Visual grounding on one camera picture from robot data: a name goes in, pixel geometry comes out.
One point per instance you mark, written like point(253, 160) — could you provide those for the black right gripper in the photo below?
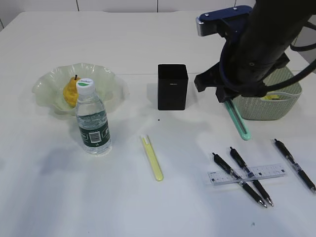
point(242, 68)

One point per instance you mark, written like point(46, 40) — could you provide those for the green utility knife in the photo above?
point(237, 120)

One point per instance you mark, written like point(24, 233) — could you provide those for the yellow waste paper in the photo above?
point(273, 97)

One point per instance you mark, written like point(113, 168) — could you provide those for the clear water bottle green label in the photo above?
point(92, 119)

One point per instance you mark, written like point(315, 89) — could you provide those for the yellow pear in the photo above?
point(70, 92)

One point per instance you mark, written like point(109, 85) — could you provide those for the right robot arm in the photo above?
point(279, 20)

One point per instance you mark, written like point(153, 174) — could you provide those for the green woven plastic basket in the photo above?
point(253, 108)

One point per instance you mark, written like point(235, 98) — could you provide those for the black square pen holder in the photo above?
point(172, 87)

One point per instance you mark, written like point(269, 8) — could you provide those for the black pen middle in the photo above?
point(239, 160)

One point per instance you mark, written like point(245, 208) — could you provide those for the black pen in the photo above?
point(239, 160)
point(298, 169)
point(231, 172)

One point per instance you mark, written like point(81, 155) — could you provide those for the black pen right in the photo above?
point(298, 169)

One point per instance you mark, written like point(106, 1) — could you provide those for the clear plastic ruler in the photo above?
point(220, 177)

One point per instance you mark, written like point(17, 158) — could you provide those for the black pen left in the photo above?
point(231, 172)

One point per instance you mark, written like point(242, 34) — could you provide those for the yellow utility knife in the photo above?
point(153, 161)

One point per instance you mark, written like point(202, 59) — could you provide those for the pale green wavy glass plate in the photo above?
point(48, 89)

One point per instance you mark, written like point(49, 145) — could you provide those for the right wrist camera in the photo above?
point(225, 22)

